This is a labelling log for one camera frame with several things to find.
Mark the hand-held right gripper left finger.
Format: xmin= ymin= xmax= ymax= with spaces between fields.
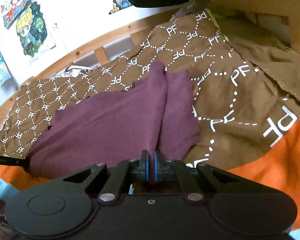
xmin=45 ymin=150 xmax=150 ymax=203

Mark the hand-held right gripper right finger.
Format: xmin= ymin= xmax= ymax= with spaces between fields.
xmin=154 ymin=151 xmax=260 ymax=203

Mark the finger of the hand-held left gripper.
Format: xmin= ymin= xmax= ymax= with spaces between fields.
xmin=0 ymin=152 xmax=32 ymax=172

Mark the purple long-sleeved shirt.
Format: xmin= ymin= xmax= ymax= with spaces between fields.
xmin=27 ymin=61 xmax=200 ymax=180

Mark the brown printed blanket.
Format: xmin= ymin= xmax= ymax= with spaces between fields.
xmin=0 ymin=10 xmax=300 ymax=233

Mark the grey patterned pillow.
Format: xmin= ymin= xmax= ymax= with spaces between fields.
xmin=170 ymin=2 xmax=205 ymax=20
xmin=56 ymin=65 xmax=95 ymax=79

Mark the blond cartoon figure poster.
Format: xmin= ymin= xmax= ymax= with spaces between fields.
xmin=15 ymin=1 xmax=57 ymax=64

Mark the plain brown cloth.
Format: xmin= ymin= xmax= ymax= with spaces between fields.
xmin=210 ymin=0 xmax=300 ymax=105

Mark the red-dressed cartoon girl poster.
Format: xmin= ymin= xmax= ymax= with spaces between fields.
xmin=1 ymin=0 xmax=32 ymax=29

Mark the wooden bed frame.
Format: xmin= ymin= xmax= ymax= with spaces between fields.
xmin=0 ymin=0 xmax=300 ymax=140

